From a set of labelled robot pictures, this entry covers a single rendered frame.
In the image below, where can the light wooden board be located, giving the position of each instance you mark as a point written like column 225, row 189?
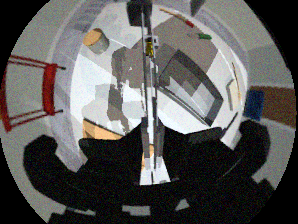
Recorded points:
column 95, row 131

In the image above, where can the green-handled knife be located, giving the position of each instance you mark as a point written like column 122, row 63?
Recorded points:
column 202, row 36

